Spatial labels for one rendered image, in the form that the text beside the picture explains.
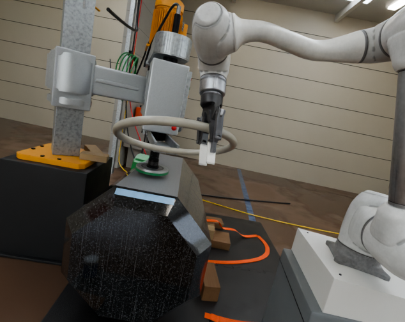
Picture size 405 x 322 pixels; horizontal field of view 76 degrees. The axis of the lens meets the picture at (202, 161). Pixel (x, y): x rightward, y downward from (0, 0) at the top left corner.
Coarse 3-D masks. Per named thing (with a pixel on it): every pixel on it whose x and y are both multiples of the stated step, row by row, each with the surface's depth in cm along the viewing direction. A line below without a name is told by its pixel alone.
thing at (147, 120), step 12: (120, 120) 88; (132, 120) 83; (144, 120) 81; (156, 120) 80; (168, 120) 80; (180, 120) 80; (192, 120) 82; (120, 132) 99; (228, 132) 90; (132, 144) 114; (144, 144) 119; (228, 144) 107
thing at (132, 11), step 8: (136, 0) 379; (136, 16) 382; (128, 24) 382; (136, 24) 376; (128, 32) 384; (136, 32) 405; (128, 40) 386; (136, 40) 411; (128, 48) 388; (120, 56) 372; (128, 56) 375; (120, 64) 367; (128, 64) 368; (136, 64) 416; (120, 104) 405; (120, 112) 408; (136, 128) 400; (128, 136) 420; (112, 144) 419; (120, 144) 435; (112, 152) 421; (144, 152) 398; (112, 160) 424; (112, 168) 426; (248, 200) 432; (256, 200) 437; (232, 208) 377; (256, 216) 369
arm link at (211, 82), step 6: (204, 78) 85; (210, 78) 84; (216, 78) 84; (222, 78) 85; (204, 84) 84; (210, 84) 83; (216, 84) 83; (222, 84) 84; (204, 90) 84; (210, 90) 84; (216, 90) 84; (222, 90) 84
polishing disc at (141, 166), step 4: (136, 164) 169; (140, 164) 171; (144, 164) 173; (140, 168) 163; (144, 168) 164; (148, 168) 166; (160, 168) 172; (164, 168) 174; (152, 172) 162; (156, 172) 162; (160, 172) 164; (164, 172) 167
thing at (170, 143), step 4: (148, 132) 165; (148, 136) 161; (152, 136) 141; (168, 136) 157; (148, 140) 157; (152, 140) 135; (164, 140) 170; (168, 140) 155; (172, 140) 142; (156, 144) 123; (160, 144) 146; (164, 144) 149; (168, 144) 152; (172, 144) 138; (176, 144) 128; (160, 152) 124; (164, 152) 125
